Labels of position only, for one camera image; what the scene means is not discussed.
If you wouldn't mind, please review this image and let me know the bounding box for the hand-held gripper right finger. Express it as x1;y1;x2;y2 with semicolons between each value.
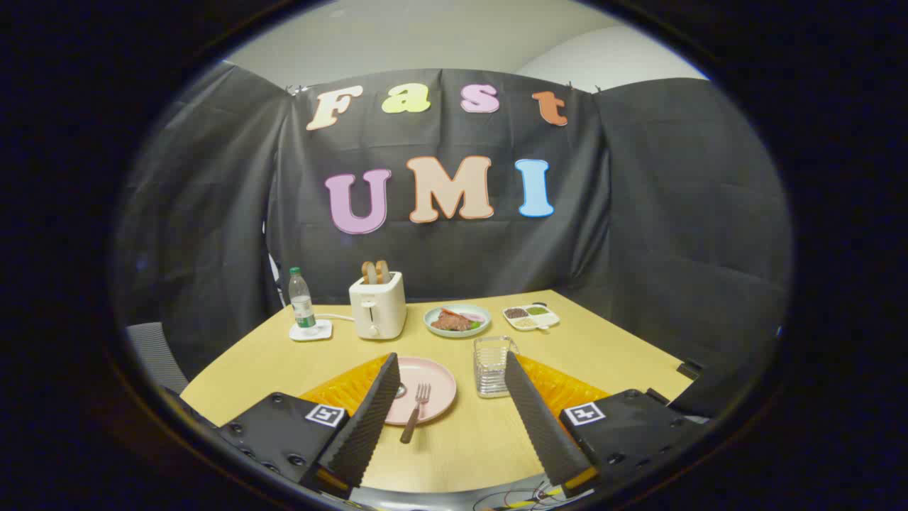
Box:
504;351;710;498

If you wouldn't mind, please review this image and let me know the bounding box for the white divided dish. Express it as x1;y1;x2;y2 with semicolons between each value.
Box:
502;304;560;332

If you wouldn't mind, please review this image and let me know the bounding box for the pink plate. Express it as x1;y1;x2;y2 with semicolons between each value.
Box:
383;356;458;427

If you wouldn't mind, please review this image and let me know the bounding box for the clear plastic water bottle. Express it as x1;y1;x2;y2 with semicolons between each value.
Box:
288;267;318;329

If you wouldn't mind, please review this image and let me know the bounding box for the light green food plate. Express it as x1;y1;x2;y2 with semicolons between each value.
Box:
423;304;492;339

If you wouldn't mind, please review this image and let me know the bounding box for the black backdrop cloth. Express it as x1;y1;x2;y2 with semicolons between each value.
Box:
113;62;792;419

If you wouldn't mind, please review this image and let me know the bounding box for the white square coaster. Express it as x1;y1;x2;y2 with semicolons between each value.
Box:
289;319;333;342

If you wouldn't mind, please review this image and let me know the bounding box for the grey chair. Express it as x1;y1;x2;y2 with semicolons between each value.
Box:
126;322;191;395

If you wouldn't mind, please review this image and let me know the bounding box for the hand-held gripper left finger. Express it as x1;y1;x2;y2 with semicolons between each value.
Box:
213;353;402;498

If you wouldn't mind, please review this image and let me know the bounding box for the brown meat slice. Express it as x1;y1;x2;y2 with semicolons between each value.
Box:
431;309;472;332

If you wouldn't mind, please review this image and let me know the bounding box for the cream white toaster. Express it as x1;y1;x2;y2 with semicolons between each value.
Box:
348;272;408;340

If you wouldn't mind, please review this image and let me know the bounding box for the wooden handled metal fork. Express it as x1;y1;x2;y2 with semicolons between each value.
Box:
399;383;432;444

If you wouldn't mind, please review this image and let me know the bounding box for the metal wire cutlery basket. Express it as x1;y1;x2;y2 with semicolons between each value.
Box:
473;336;520;399

